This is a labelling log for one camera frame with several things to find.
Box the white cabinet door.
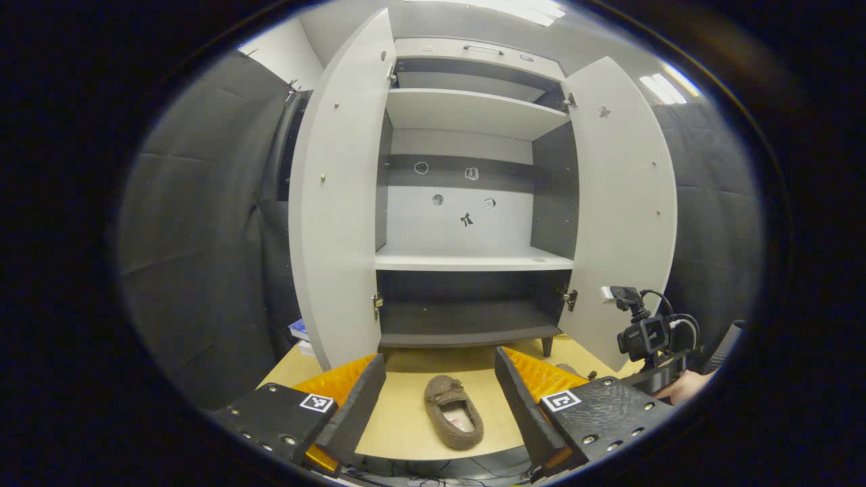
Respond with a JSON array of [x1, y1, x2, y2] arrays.
[[288, 8, 397, 371], [558, 56, 679, 373]]

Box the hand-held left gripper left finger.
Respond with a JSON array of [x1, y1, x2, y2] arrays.
[[215, 353, 388, 478]]

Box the white flat box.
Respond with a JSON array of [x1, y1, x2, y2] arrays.
[[288, 319, 319, 358]]

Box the grey white shoe cabinet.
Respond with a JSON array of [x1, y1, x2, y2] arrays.
[[374, 37, 580, 358]]

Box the black backdrop cloth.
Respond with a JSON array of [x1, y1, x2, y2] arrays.
[[118, 51, 320, 411], [649, 100, 766, 352]]

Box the ceiling light panel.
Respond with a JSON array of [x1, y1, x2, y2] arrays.
[[639, 64, 702, 106], [433, 0, 566, 27]]

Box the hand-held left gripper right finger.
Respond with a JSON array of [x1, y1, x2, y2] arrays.
[[494, 347, 679, 478]]

